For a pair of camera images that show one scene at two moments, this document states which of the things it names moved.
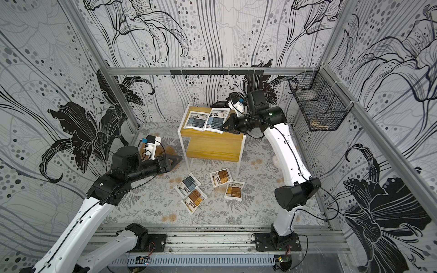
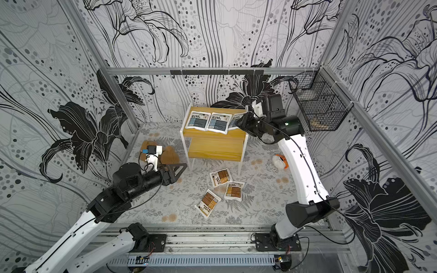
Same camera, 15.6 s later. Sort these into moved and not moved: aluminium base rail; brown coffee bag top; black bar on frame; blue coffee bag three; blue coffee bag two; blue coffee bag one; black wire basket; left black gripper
Moved: blue coffee bag three; blue coffee bag two; left black gripper
Not moved: black wire basket; black bar on frame; brown coffee bag top; blue coffee bag one; aluminium base rail
